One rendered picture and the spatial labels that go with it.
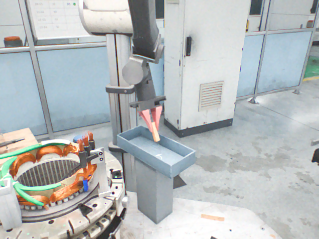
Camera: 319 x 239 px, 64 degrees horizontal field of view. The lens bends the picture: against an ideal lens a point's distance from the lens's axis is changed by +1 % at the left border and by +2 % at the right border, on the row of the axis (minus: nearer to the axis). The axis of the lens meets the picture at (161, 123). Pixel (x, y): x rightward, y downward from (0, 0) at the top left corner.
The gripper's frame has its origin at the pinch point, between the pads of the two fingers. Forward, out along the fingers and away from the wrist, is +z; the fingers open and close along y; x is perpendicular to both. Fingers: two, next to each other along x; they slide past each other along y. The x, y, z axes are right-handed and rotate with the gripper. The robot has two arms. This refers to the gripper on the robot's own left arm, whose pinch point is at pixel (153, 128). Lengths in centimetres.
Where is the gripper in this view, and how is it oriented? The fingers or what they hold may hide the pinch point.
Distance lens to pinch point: 76.9
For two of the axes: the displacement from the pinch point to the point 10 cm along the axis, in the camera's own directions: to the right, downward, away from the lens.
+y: 9.3, -2.6, 2.8
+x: -3.1, -1.1, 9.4
